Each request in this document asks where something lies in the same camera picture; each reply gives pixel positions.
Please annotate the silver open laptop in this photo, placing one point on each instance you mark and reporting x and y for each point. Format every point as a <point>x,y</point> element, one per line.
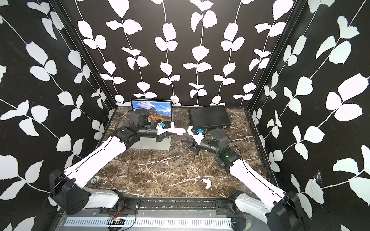
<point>158,110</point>

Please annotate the black flat electronics box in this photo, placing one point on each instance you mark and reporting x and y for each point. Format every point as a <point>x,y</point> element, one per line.
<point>209,118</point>

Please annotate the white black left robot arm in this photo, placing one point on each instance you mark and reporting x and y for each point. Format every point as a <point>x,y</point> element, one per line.
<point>68,187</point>

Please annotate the green round table marker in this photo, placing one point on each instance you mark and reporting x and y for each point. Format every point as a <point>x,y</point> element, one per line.
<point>94,180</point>

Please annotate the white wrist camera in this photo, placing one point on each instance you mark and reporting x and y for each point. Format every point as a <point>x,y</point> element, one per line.
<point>165,125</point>
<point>196,134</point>

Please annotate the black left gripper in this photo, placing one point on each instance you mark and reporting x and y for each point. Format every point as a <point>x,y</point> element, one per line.
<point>161,137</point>

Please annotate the black front mounting rail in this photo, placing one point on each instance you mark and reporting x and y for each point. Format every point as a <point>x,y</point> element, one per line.
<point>130,205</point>

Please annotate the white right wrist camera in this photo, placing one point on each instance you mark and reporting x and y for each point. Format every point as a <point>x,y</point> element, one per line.
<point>196,134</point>

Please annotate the white slotted cable duct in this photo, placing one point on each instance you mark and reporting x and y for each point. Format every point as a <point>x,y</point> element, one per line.
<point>193,223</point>

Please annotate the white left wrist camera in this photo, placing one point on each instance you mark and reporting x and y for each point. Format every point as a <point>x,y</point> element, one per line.
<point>165,125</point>

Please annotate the white wireless mouse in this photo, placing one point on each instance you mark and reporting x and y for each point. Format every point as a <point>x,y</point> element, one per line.
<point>178,131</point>

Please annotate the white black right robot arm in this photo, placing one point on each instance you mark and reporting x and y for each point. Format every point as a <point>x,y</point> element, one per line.
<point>279,210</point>

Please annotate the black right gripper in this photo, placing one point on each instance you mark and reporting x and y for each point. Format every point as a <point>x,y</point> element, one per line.
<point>195,147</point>

